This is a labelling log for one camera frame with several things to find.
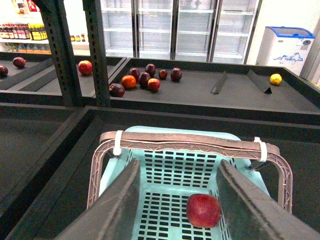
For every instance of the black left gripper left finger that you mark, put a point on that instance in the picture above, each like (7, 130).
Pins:
(112, 216)

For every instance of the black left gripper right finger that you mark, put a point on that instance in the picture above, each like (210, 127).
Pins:
(251, 214)

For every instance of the dark red apple front left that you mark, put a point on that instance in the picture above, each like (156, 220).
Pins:
(116, 90)

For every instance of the orange red apple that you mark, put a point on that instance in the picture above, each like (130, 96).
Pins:
(128, 82)

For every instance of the red yellow apple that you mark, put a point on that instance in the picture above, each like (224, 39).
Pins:
(154, 84)

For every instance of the dark red apple centre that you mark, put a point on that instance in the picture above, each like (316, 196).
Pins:
(143, 79)

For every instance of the dark red apple back left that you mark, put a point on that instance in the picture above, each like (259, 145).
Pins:
(134, 72)

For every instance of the small dark red apple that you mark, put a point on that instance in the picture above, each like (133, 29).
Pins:
(163, 74)

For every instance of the dark red apple right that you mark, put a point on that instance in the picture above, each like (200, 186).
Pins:
(176, 74)

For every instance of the dark apple far left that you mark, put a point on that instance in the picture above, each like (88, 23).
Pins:
(19, 62)

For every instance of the dark apple left edge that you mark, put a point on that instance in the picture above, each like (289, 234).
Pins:
(3, 71)

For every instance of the black lower produce tray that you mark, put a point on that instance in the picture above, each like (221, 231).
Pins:
(63, 195)

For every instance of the black produce tray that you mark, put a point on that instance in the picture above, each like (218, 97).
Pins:
(249, 92)
(63, 195)

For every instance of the white zip tie left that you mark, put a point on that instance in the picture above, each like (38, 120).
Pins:
(117, 143)

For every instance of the black lower left tray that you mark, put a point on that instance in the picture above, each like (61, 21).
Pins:
(26, 134)

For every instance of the black upper produce tray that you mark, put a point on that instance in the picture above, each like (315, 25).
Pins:
(249, 92)

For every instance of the black divider left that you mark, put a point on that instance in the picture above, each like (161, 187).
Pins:
(219, 84)

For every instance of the black divider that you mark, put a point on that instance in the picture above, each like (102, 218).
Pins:
(219, 84)
(258, 81)

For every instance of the black divider right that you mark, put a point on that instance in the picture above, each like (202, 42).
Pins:
(258, 81)

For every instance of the yellow lemon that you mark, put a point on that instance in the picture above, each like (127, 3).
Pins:
(275, 79)

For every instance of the black upper left tray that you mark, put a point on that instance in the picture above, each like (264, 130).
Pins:
(43, 88)

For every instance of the black divider strip left tray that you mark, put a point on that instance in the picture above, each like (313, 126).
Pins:
(15, 75)

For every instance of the white blue chest freezer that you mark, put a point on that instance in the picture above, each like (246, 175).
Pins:
(285, 47)

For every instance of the glass door refrigerator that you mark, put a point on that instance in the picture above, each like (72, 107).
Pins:
(215, 31)

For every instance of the bottles on store shelf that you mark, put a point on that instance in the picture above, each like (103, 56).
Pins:
(23, 31)

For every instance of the bright red apple behind post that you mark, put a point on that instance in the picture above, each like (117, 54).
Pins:
(85, 67)

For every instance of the dark metal shelf post left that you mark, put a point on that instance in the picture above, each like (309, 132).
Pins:
(54, 17)

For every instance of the dark metal shelf post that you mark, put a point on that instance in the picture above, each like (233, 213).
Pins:
(94, 24)
(54, 17)

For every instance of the dark metal shelf post right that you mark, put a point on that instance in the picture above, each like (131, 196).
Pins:
(94, 24)

